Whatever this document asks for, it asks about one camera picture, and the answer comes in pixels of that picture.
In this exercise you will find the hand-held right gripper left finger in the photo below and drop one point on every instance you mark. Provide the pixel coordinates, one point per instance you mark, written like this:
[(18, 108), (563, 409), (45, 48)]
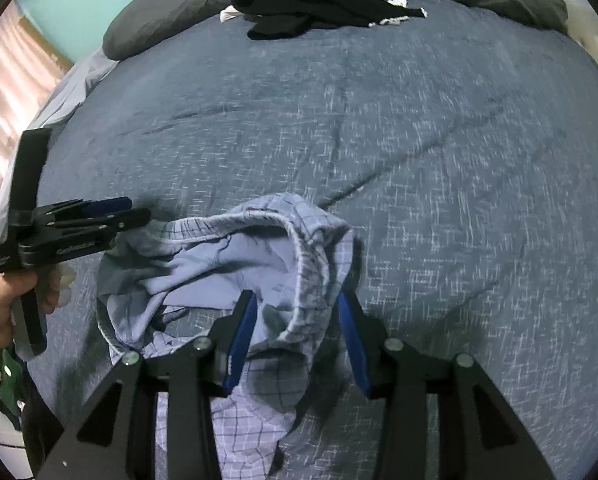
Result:
[(241, 340)]

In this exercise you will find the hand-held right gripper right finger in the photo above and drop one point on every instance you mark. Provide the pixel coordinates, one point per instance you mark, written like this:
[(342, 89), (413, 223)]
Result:
[(354, 345)]

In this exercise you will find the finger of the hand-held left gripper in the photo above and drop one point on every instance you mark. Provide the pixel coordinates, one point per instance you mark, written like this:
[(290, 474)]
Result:
[(99, 207), (129, 220)]

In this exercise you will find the light blue plaid shorts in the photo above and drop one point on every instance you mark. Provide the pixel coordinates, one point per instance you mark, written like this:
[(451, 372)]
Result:
[(204, 270)]

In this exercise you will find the light grey duvet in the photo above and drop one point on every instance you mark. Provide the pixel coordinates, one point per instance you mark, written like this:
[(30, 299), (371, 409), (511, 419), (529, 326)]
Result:
[(54, 110)]

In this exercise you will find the pink curtain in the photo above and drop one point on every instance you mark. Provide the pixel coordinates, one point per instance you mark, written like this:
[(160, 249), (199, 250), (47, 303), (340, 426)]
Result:
[(9, 95)]

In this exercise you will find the long dark grey pillow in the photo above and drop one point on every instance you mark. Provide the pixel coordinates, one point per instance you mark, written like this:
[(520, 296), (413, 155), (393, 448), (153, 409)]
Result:
[(169, 10)]

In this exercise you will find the blue patterned bed sheet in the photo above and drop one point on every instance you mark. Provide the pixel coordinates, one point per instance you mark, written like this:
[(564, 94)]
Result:
[(379, 135)]

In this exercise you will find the small white cloth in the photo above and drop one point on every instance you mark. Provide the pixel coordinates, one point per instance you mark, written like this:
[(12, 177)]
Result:
[(229, 14)]

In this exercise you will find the black garment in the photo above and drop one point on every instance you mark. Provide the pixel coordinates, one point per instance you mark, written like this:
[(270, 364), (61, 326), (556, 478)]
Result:
[(319, 10)]

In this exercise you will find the wooden window frame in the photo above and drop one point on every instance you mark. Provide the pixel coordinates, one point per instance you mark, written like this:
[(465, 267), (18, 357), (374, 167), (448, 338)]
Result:
[(46, 42)]

